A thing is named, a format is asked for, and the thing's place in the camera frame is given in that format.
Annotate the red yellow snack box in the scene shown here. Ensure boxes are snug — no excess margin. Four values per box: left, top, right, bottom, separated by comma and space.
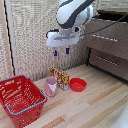
49, 65, 71, 92

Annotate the dark wooden drawer cabinet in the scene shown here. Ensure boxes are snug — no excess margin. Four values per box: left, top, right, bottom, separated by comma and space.
82, 9, 128, 83

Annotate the beige woven folding screen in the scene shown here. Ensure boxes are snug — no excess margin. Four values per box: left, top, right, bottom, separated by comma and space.
0, 0, 101, 83

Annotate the pink plastic cup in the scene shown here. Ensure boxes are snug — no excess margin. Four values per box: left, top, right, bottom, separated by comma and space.
44, 76, 58, 98

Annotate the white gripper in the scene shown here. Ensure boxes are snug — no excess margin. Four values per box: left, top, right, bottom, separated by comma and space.
45, 27, 84, 57

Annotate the red plastic shopping basket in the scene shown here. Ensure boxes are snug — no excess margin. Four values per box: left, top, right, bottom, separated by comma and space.
0, 74, 48, 128

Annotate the red plastic bowl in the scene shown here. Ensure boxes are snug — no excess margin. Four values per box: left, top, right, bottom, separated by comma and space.
69, 77, 88, 93

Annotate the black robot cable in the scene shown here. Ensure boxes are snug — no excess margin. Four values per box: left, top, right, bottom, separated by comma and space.
81, 12, 128, 37

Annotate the silver drawer handle bar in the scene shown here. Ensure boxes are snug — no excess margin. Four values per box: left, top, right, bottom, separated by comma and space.
91, 33, 120, 43
95, 54, 121, 67

